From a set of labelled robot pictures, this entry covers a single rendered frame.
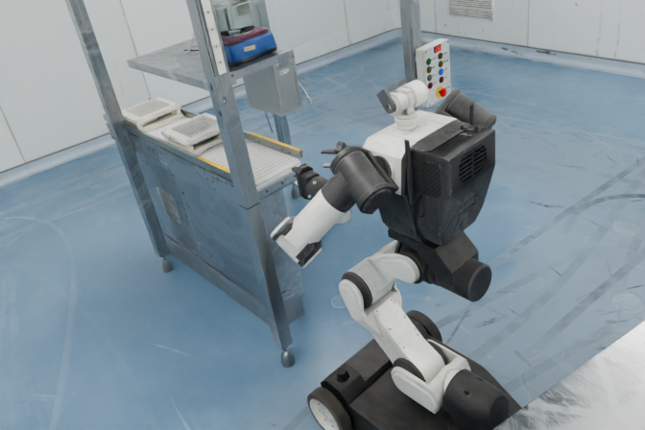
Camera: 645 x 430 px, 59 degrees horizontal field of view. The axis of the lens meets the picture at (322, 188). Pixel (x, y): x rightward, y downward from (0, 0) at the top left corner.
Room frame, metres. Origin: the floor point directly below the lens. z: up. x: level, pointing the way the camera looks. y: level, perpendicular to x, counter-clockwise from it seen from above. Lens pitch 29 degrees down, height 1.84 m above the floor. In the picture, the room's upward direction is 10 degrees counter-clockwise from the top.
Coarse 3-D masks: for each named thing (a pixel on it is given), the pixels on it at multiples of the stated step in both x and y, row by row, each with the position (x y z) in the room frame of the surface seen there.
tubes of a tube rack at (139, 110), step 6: (144, 102) 2.88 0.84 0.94; (150, 102) 2.86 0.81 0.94; (156, 102) 2.85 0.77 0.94; (162, 102) 2.83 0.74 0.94; (126, 108) 2.82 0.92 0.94; (132, 108) 2.80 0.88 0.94; (138, 108) 2.79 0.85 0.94; (144, 108) 2.78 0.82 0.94; (150, 108) 2.76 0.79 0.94; (156, 108) 2.74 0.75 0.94; (138, 114) 2.70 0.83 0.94; (144, 114) 2.70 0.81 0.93; (168, 114) 2.77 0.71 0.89; (150, 120) 2.71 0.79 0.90
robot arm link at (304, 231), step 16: (320, 192) 1.26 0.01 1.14; (304, 208) 1.26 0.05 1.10; (320, 208) 1.22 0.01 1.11; (288, 224) 1.26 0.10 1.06; (304, 224) 1.23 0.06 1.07; (320, 224) 1.22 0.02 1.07; (288, 240) 1.24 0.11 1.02; (304, 240) 1.22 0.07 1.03; (320, 240) 1.25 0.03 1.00; (304, 256) 1.22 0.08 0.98
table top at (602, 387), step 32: (608, 352) 0.88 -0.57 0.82; (640, 352) 0.87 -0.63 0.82; (576, 384) 0.81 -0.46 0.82; (608, 384) 0.80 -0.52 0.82; (640, 384) 0.79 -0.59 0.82; (512, 416) 0.77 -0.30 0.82; (544, 416) 0.75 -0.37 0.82; (576, 416) 0.74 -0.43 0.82; (608, 416) 0.73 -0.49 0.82; (640, 416) 0.72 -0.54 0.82
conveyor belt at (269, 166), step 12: (180, 120) 2.74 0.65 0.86; (156, 132) 2.62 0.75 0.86; (216, 144) 2.35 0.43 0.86; (252, 144) 2.28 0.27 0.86; (204, 156) 2.24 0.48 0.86; (216, 156) 2.22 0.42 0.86; (252, 156) 2.16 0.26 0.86; (264, 156) 2.14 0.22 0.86; (276, 156) 2.12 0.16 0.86; (288, 156) 2.10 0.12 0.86; (228, 168) 2.08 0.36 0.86; (252, 168) 2.05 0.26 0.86; (264, 168) 2.03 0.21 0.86; (276, 168) 2.01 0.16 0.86; (288, 168) 2.01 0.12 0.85; (264, 180) 1.94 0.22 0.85; (276, 180) 1.97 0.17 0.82
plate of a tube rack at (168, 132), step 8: (168, 128) 2.47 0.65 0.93; (208, 128) 2.38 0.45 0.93; (216, 128) 2.36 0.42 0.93; (168, 136) 2.39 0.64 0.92; (176, 136) 2.34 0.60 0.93; (184, 136) 2.33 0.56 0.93; (192, 136) 2.31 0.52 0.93; (200, 136) 2.30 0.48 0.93; (208, 136) 2.32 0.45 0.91; (184, 144) 2.27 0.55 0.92; (192, 144) 2.27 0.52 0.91
